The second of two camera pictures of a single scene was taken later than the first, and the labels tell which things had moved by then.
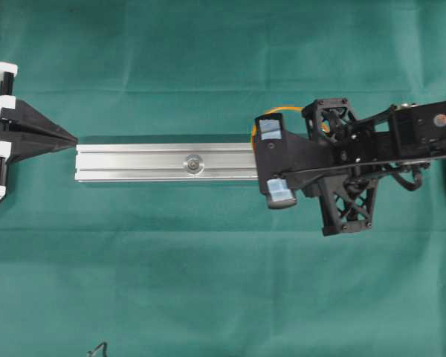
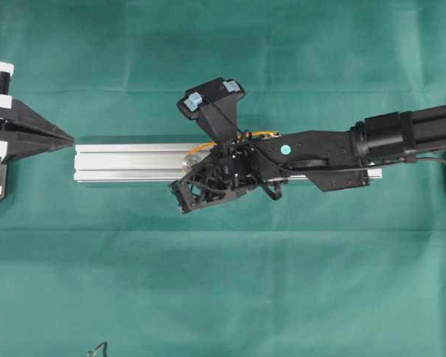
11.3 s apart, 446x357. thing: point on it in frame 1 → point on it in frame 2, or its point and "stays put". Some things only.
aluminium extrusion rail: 164,162 stays put
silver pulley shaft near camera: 193,164 stays put
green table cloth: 207,268 stays put
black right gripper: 361,149 → 228,171
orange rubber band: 263,114 → 195,148
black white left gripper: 4,114 stays put
